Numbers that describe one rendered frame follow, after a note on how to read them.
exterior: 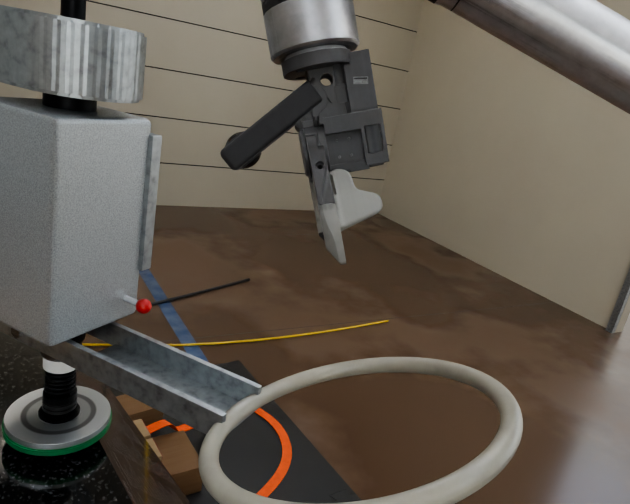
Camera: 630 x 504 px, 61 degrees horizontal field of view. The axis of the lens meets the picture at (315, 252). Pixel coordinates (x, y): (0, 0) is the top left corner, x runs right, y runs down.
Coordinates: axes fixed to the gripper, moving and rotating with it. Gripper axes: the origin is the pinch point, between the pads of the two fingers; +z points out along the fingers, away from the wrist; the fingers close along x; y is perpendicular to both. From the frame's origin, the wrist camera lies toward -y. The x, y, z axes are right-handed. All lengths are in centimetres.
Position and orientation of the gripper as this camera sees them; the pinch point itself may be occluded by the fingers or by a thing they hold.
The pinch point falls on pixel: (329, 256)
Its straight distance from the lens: 55.8
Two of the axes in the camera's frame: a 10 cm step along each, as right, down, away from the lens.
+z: 1.7, 9.8, 1.4
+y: 9.8, -1.8, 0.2
